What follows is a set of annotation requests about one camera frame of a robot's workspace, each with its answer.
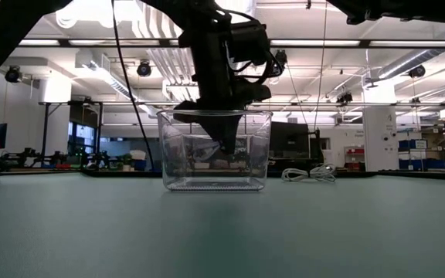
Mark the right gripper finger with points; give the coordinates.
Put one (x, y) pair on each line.
(357, 9)

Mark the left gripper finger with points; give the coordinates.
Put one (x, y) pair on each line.
(225, 135)

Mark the large black monitor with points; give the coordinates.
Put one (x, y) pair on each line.
(288, 139)

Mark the clear plastic bin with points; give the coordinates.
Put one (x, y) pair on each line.
(164, 154)

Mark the white bag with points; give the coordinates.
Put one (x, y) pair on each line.
(137, 154)

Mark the white pillar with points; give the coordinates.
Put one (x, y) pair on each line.
(379, 131)

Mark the shelf with red bins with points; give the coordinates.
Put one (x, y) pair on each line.
(355, 151)

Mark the blue labelled storage bin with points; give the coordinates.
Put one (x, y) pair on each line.
(412, 145)

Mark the blue storage bin row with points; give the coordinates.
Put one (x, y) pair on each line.
(419, 164)

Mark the black background robot arms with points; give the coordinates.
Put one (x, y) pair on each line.
(25, 156)

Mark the black overhead frame bar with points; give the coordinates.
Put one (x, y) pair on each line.
(364, 43)

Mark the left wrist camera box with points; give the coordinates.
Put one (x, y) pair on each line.
(249, 42)

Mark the smooth silver ceiling duct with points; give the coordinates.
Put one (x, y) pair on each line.
(412, 63)

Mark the black ceiling camera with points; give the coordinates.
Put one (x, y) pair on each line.
(345, 97)
(281, 58)
(144, 69)
(13, 74)
(416, 71)

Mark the grey horizontal frame rail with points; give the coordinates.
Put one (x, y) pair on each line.
(303, 104)

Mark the black equipment post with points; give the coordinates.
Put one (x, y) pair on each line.
(317, 146)

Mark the black table border rail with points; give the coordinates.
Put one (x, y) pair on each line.
(400, 174)

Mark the black stand frame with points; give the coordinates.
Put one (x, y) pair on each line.
(46, 127)

